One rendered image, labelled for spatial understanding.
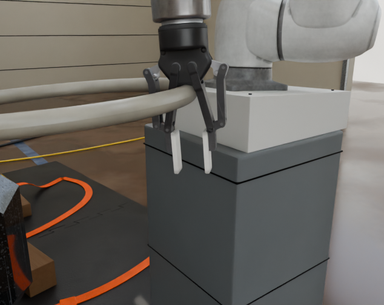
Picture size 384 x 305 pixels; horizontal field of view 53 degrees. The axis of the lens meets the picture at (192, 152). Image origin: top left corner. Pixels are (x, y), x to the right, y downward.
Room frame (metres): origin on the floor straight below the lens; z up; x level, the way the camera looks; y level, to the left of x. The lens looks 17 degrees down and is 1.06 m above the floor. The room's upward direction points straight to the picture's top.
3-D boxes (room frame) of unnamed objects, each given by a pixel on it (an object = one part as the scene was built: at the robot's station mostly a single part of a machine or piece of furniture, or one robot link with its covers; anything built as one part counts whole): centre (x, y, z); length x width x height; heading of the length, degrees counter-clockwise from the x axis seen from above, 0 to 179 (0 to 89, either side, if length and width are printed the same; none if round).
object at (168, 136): (0.62, 0.05, 0.89); 0.03 x 0.01 x 0.05; 79
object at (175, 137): (0.61, 0.03, 0.87); 0.03 x 0.01 x 0.07; 169
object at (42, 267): (1.47, 0.73, 0.07); 0.30 x 0.12 x 0.12; 49
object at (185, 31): (0.61, 0.01, 1.02); 0.08 x 0.07 x 0.09; 79
